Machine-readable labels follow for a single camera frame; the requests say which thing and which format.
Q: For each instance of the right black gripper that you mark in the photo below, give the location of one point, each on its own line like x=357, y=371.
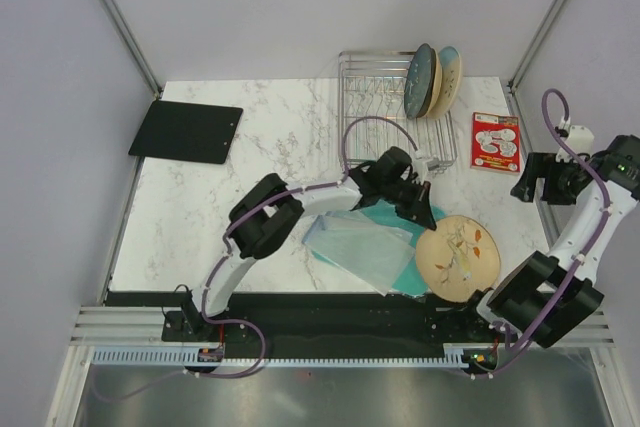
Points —
x=541, y=165

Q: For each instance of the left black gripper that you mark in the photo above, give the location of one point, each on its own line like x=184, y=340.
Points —
x=418, y=208

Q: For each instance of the beige bird plate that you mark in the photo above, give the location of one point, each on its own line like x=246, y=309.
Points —
x=458, y=258
x=436, y=84

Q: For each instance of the dark teal plate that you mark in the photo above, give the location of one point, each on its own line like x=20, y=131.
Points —
x=419, y=82

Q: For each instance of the blue and beige plate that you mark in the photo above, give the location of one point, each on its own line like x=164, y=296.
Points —
x=452, y=74

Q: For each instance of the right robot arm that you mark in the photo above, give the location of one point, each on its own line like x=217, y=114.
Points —
x=549, y=294

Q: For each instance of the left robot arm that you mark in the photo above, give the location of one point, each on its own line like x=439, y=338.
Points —
x=264, y=218

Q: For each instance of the red booklet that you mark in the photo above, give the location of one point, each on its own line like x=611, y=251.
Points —
x=495, y=143

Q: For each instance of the clear plastic zip bag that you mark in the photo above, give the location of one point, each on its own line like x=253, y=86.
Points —
x=374, y=253

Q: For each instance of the black square plate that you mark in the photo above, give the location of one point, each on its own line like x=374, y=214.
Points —
x=187, y=132

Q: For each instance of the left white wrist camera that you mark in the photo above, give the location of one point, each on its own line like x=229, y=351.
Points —
x=426, y=165

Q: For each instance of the metal wire dish rack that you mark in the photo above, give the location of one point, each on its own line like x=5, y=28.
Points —
x=371, y=111

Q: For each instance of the light blue cable duct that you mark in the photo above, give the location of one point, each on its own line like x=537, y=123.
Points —
x=197, y=357

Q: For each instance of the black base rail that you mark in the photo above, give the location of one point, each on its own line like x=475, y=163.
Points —
x=340, y=325

